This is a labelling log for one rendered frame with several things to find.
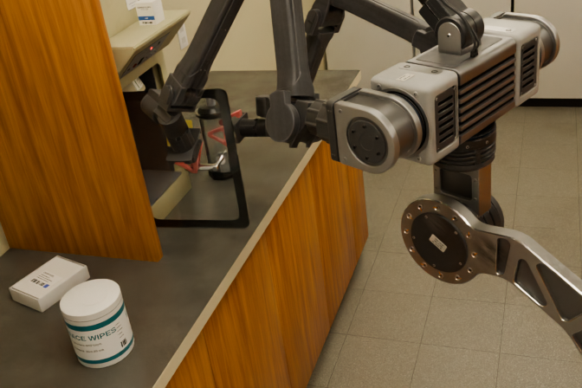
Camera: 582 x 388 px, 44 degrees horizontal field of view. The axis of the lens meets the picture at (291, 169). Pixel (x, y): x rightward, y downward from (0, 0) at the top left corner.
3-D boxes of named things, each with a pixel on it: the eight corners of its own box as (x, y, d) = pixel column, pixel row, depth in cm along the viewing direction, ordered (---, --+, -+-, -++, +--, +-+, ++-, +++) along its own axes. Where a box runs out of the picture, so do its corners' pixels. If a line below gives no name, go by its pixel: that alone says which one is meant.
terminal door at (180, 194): (146, 225, 199) (112, 92, 181) (250, 227, 191) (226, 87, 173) (145, 227, 198) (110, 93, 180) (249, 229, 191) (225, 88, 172)
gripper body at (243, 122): (229, 125, 218) (251, 125, 215) (242, 111, 226) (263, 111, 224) (233, 144, 220) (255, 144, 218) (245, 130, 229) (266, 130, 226)
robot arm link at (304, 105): (313, 104, 132) (333, 105, 135) (275, 94, 138) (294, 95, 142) (306, 152, 133) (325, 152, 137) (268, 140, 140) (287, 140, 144)
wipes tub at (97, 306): (66, 365, 159) (47, 311, 152) (97, 326, 170) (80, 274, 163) (116, 372, 155) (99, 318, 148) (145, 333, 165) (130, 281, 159)
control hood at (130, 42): (101, 87, 179) (92, 48, 175) (161, 44, 206) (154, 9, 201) (142, 87, 175) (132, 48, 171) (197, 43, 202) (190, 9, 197)
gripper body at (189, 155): (167, 165, 172) (157, 145, 167) (178, 132, 178) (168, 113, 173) (192, 165, 171) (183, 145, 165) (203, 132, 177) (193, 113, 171)
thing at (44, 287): (12, 300, 184) (8, 287, 182) (61, 267, 195) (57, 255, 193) (42, 313, 177) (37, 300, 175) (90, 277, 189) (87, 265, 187)
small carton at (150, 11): (139, 25, 188) (134, 3, 186) (148, 19, 193) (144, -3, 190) (156, 24, 187) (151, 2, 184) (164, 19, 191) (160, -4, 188)
